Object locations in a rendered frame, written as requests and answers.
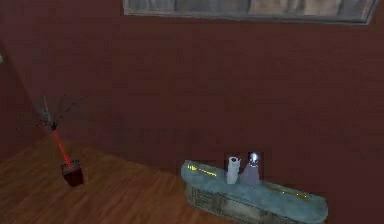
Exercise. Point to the grey bottle with shiny top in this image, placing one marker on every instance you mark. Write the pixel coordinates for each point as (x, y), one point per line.
(251, 172)

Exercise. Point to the blue grey console table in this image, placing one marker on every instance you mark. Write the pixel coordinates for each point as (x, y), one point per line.
(253, 198)

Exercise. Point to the grey framed window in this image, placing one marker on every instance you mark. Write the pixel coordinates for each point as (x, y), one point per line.
(250, 10)

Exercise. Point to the red stemmed potted house plant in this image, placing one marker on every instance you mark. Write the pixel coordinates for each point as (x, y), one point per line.
(68, 166)

